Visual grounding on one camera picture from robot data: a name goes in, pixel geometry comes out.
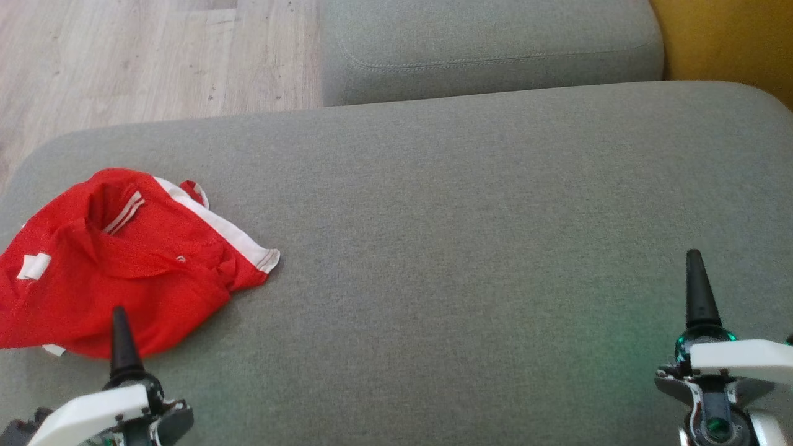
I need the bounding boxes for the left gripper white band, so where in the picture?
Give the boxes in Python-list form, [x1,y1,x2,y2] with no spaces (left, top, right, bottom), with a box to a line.
[28,306,194,446]

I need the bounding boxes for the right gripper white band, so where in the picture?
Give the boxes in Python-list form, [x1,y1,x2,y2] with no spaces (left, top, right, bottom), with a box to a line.
[655,249,793,403]

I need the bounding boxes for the red shirt with white sleeves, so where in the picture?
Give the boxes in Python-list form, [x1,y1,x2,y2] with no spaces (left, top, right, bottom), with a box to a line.
[0,167,233,360]

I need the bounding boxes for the large grey sofa seat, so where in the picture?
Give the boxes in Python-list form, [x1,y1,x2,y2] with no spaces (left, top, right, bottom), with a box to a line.
[0,81,793,446]

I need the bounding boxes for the yellow upholstered panel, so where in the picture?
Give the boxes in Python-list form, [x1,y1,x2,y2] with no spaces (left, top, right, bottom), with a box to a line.
[649,0,793,111]

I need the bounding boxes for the grey sofa cushion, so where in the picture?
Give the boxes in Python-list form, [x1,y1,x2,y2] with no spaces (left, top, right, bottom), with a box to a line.
[319,0,665,107]

